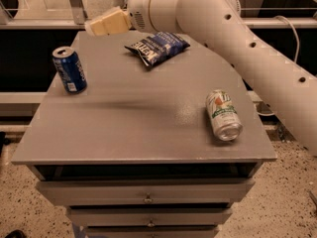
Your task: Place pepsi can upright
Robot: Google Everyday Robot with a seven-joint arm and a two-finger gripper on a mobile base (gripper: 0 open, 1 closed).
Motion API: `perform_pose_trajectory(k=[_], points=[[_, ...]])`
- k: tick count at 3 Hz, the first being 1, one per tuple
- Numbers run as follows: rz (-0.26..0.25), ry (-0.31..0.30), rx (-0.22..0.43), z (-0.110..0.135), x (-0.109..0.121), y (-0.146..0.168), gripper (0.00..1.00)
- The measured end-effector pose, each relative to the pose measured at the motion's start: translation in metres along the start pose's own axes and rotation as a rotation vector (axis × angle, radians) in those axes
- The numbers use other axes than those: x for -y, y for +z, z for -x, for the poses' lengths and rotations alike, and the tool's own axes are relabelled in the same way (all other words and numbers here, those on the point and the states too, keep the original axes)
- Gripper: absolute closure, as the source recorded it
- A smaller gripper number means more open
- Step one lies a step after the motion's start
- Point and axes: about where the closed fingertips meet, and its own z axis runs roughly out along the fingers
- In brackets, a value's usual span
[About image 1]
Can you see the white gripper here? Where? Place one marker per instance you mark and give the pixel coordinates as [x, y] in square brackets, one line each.
[139, 13]

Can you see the blue pepsi can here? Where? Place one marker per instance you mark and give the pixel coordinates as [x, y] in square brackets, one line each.
[69, 69]

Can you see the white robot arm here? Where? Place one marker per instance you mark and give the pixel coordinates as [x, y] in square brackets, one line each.
[288, 89]

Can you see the white green soda can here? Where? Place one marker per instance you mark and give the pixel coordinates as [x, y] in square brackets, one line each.
[223, 116]

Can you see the blue chips bag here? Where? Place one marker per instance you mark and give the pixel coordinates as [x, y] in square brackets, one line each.
[158, 48]

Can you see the grey drawer cabinet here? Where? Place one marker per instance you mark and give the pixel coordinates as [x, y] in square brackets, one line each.
[134, 155]

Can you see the metal railing frame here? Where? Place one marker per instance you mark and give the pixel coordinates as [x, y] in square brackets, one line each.
[66, 17]

